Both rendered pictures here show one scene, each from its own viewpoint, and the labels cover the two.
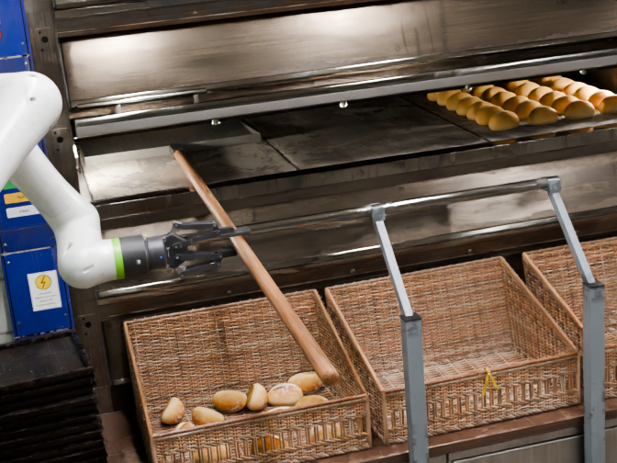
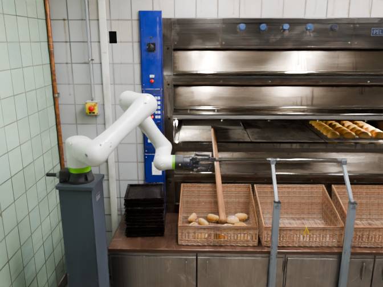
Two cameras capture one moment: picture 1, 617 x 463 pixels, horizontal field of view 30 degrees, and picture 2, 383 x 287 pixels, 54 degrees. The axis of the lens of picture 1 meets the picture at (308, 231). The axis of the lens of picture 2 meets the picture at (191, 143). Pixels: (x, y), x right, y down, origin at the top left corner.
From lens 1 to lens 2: 0.37 m
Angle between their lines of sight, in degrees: 14
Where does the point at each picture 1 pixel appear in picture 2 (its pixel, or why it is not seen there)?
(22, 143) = (139, 118)
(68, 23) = (176, 80)
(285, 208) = (244, 154)
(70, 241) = (158, 153)
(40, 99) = (148, 103)
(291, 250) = (244, 169)
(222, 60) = (228, 98)
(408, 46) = (297, 102)
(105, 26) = (189, 82)
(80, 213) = (164, 144)
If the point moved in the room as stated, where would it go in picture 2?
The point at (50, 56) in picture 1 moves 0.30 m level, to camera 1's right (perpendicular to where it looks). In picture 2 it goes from (170, 90) to (208, 91)
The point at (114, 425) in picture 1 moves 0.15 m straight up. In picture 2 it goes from (172, 218) to (172, 200)
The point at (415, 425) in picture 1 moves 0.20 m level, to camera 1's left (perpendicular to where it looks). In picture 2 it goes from (273, 241) to (243, 237)
